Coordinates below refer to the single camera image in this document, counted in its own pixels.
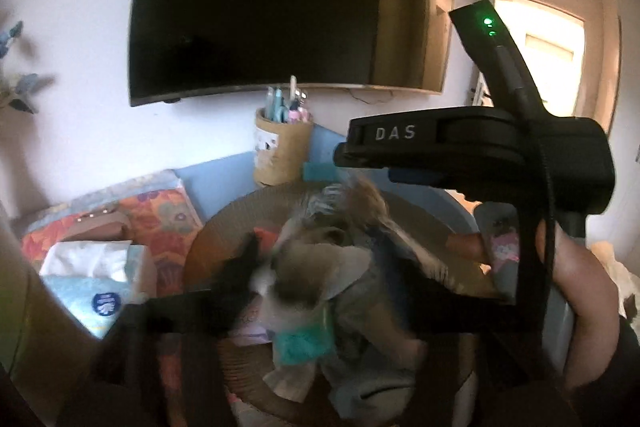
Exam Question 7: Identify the cream fluffy cloth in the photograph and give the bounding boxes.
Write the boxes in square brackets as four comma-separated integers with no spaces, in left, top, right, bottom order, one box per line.
[590,241,640,318]

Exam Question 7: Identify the blue artificial flower bouquet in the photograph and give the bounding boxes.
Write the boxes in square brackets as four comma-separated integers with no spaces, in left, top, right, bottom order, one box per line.
[0,21,56,115]

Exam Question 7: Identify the brown furry cloth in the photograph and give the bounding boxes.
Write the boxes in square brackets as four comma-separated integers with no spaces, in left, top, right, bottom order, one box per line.
[345,179,392,228]

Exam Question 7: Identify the beige pen holder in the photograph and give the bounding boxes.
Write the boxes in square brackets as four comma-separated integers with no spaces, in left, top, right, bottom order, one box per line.
[253,107,315,188]

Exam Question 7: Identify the brown leather pouch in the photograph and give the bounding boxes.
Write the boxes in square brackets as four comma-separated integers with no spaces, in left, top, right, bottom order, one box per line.
[62,208,133,242]

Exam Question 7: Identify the round woven basket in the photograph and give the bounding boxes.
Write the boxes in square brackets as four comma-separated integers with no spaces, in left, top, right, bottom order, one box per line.
[182,181,506,427]

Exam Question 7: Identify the bunch of pens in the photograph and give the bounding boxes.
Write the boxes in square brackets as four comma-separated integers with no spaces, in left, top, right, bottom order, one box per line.
[265,75,310,124]

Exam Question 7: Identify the purple wet wipes packet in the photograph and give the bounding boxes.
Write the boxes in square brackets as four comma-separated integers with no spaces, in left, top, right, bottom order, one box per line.
[227,302,276,345]

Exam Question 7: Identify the beige white cloth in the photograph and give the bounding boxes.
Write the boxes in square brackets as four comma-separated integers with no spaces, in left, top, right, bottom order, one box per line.
[250,227,376,323]

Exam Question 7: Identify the pink printed packet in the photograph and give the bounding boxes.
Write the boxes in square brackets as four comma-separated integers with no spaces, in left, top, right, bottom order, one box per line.
[490,227,521,280]

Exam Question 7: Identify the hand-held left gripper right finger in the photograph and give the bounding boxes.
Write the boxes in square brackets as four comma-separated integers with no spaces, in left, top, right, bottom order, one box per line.
[374,231,581,427]

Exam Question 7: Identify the grey cloth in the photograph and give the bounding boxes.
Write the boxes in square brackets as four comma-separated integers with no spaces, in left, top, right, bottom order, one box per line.
[320,257,426,420]

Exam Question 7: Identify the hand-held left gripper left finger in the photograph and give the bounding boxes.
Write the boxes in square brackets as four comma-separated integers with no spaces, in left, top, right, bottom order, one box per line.
[60,234,263,427]

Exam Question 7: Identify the person's right hand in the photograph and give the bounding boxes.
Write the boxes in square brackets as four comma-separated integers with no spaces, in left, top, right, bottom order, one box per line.
[447,224,621,389]

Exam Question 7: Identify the floral blanket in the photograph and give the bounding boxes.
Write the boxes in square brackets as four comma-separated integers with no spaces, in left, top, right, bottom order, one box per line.
[20,169,206,298]

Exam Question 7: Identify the white blue tissue pack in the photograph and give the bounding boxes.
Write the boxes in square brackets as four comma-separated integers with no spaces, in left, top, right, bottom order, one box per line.
[40,239,158,340]

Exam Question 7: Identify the green plastic bag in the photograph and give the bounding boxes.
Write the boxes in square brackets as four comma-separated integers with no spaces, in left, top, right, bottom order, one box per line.
[272,307,336,365]

